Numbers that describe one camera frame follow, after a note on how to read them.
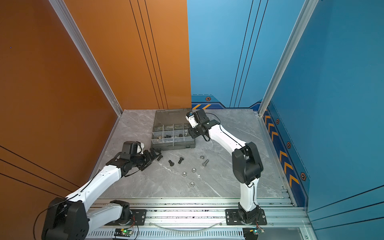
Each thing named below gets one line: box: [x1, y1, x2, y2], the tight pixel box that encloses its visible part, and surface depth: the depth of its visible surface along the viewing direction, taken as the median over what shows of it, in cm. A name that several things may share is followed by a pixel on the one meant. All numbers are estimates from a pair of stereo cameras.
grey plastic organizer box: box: [151, 108, 196, 151], surface depth 105 cm
